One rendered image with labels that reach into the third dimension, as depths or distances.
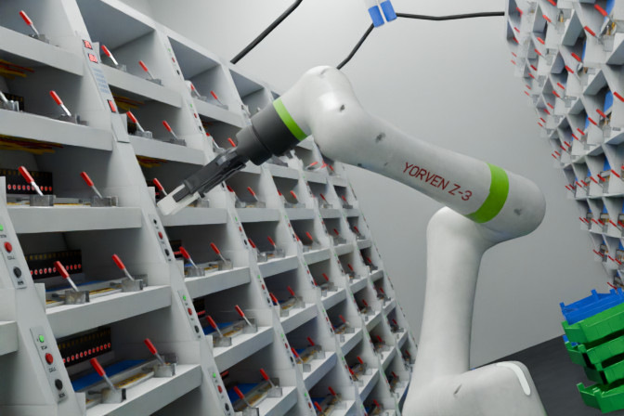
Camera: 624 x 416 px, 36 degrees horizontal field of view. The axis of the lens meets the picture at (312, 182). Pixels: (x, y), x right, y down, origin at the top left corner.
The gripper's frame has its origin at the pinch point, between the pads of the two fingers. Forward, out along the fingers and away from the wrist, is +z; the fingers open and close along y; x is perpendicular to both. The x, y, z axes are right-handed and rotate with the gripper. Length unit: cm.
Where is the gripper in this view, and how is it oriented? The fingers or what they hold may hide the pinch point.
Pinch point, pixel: (177, 200)
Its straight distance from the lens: 184.1
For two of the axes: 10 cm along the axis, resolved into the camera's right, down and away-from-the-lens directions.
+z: -8.1, 5.7, 1.4
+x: -5.5, -8.2, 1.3
